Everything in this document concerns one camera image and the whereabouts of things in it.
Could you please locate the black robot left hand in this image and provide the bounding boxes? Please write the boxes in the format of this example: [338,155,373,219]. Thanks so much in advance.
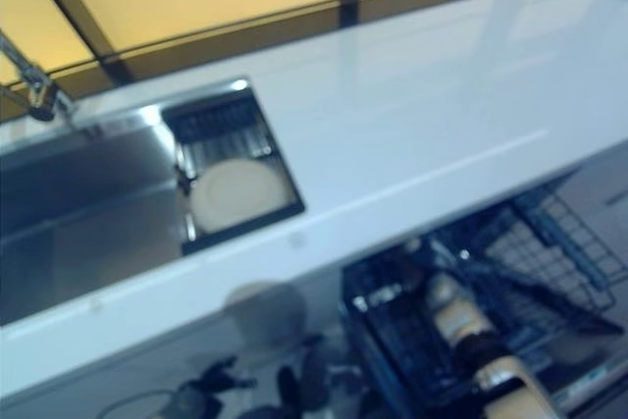
[188,357,256,393]

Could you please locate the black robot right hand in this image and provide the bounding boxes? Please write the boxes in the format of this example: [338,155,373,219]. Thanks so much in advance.
[458,329,509,372]

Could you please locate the cream round plate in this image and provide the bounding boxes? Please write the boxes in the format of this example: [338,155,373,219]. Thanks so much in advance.
[188,159,287,235]
[423,270,493,342]

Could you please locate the black robot left foot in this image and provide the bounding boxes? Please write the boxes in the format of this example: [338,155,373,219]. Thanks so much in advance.
[277,364,302,413]

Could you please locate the black robot foot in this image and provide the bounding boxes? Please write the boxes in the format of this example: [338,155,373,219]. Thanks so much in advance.
[277,364,302,413]
[299,334,337,408]

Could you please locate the white cabinet door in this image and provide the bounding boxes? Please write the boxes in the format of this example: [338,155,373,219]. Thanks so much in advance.
[563,151,628,227]
[0,264,355,419]

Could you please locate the black robot right foot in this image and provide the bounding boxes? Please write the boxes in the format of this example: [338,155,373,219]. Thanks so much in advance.
[299,334,337,408]

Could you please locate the stainless steel sink basin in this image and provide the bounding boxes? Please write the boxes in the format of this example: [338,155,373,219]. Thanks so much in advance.
[0,76,307,328]

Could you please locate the black dish drying rack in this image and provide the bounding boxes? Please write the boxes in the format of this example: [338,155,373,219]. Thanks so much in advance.
[161,77,307,256]

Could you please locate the chrome gooseneck kitchen faucet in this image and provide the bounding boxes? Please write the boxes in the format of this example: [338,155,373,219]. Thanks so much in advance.
[0,28,80,131]

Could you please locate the dishwasher lower wire rack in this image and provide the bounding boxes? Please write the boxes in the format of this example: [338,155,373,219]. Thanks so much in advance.
[341,236,625,419]

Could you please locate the dishwasher wire rack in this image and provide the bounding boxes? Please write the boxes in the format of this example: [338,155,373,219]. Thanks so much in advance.
[485,183,620,313]
[341,236,625,419]

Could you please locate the dishwasher upper wire rack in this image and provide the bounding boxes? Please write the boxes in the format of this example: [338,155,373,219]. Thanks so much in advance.
[485,183,620,313]

